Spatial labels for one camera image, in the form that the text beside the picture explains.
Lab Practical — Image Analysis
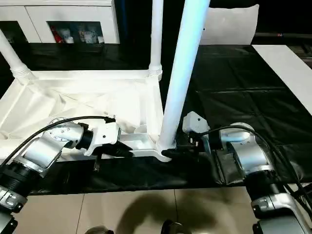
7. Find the black bar with red light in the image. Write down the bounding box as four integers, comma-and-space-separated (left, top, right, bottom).
254, 32, 312, 39

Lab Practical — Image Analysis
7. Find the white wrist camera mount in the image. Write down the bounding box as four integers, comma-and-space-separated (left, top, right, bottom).
84, 120, 121, 156
182, 111, 211, 156

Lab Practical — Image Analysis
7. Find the grey cushion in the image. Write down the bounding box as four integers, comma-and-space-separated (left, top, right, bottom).
199, 3, 260, 46

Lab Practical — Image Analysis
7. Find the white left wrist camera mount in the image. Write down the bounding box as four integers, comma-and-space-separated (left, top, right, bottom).
84, 120, 121, 156

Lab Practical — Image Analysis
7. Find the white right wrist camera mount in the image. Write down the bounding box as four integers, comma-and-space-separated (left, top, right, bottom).
182, 111, 211, 156

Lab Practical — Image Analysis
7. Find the black work mat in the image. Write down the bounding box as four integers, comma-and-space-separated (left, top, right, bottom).
0, 42, 312, 195

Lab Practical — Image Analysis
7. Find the black right robot foot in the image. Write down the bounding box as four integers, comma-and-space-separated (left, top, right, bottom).
160, 220, 186, 234

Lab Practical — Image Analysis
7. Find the white plastic table leg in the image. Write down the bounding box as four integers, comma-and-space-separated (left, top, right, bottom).
156, 0, 211, 153
148, 0, 163, 78
0, 29, 34, 82

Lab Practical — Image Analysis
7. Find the white sideboard with glass doors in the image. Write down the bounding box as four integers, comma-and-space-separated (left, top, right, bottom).
0, 0, 120, 44

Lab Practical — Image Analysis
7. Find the black cabinet with gold label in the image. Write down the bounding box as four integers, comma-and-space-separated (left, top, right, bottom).
118, 0, 186, 71

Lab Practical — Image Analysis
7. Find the white plastic table top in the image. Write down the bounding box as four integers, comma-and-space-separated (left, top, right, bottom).
0, 69, 176, 163

